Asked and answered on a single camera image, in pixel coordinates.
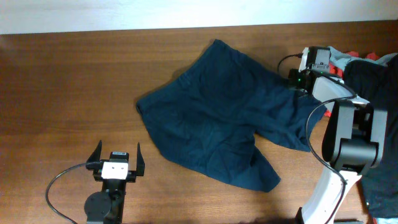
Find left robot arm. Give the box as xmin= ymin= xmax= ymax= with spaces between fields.
xmin=84 ymin=142 xmax=145 ymax=224

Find navy garment in pile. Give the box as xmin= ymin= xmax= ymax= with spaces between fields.
xmin=343 ymin=56 xmax=397 ymax=218

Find dark teal shorts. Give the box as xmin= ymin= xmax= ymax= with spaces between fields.
xmin=136 ymin=40 xmax=326 ymax=192

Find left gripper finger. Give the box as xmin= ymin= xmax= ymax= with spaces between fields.
xmin=86 ymin=140 xmax=102 ymax=170
xmin=131 ymin=143 xmax=145 ymax=177

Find left black camera cable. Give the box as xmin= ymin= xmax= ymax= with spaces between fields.
xmin=45 ymin=162 xmax=100 ymax=224

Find red garment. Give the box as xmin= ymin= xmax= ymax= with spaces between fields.
xmin=323 ymin=51 xmax=380 ymax=118

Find grey garment in pile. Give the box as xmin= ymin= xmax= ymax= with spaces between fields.
xmin=328 ymin=46 xmax=397 ymax=70

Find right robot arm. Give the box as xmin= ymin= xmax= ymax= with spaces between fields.
xmin=289 ymin=46 xmax=387 ymax=223

